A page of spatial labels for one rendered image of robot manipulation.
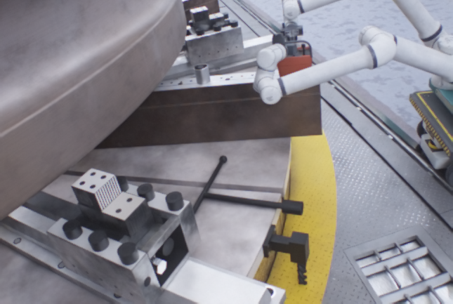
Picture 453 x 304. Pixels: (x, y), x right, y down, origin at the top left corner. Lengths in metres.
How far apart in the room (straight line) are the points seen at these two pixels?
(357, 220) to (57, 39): 1.73
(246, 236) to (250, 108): 0.80
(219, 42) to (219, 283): 2.11
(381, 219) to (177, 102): 1.30
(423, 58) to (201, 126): 1.26
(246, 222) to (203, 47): 1.66
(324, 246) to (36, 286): 1.39
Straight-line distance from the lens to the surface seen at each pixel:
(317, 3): 2.42
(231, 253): 1.82
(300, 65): 2.24
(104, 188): 1.49
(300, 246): 1.81
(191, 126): 2.47
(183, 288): 1.56
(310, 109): 2.35
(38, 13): 1.66
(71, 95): 1.56
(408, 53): 2.17
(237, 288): 1.52
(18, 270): 2.16
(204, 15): 3.27
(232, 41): 3.26
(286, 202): 1.94
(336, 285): 2.07
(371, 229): 2.32
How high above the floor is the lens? 1.66
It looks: 30 degrees down
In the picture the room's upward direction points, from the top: 11 degrees counter-clockwise
